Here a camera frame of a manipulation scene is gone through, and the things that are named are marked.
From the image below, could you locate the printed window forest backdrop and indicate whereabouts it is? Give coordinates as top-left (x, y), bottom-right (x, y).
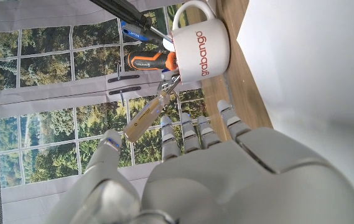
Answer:
top-left (0, 0), bottom-right (227, 224)

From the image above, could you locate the white mug with red print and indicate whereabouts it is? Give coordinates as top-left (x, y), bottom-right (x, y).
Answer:
top-left (170, 0), bottom-right (231, 85)

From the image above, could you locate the blue tool with white text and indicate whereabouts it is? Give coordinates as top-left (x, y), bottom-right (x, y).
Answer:
top-left (120, 21), bottom-right (165, 45)

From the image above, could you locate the white mug with tools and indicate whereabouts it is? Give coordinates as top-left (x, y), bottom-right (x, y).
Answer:
top-left (124, 50), bottom-right (177, 72)

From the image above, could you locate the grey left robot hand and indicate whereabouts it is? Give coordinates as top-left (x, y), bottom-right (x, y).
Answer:
top-left (44, 99), bottom-right (354, 224)

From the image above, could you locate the clear amber handled screwdriver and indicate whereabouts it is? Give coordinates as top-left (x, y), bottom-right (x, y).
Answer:
top-left (123, 77), bottom-right (180, 143)

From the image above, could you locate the white paper sheet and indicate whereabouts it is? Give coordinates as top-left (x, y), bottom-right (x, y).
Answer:
top-left (236, 0), bottom-right (354, 212)

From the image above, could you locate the silver metal wrench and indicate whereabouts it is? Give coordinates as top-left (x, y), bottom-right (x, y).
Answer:
top-left (157, 70), bottom-right (182, 94)

